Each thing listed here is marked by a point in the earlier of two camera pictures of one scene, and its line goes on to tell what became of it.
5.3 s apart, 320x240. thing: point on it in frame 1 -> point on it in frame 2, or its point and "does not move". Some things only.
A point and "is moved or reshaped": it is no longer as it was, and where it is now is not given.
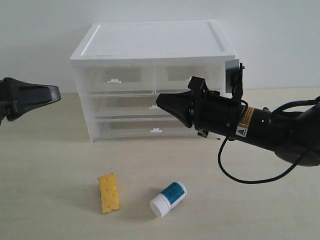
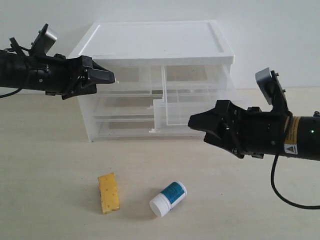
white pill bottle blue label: x=169 y=198 does not move
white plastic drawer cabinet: x=121 y=69 does not move
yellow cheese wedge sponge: x=109 y=193 does not move
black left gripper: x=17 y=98 -> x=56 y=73
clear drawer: x=176 y=78 is moved or reshaped
